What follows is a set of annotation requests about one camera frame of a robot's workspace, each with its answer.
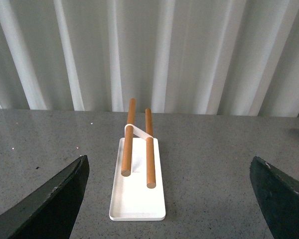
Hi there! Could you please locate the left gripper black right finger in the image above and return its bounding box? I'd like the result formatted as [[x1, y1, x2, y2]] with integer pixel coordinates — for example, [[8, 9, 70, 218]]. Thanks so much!
[[250, 156, 299, 239]]

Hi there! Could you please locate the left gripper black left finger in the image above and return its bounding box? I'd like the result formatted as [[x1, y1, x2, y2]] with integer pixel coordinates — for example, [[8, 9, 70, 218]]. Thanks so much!
[[0, 155, 90, 239]]

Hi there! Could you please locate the white towel rack tray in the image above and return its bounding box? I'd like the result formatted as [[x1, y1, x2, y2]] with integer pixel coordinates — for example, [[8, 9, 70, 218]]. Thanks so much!
[[109, 124, 166, 221]]

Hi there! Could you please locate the wooden rack rod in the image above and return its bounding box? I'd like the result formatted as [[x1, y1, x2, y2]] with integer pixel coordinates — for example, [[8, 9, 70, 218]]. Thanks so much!
[[121, 98, 136, 177], [145, 108, 156, 189]]

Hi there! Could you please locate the white pleated curtain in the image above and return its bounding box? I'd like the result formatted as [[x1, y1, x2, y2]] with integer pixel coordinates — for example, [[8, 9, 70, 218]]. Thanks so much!
[[0, 0, 299, 117]]

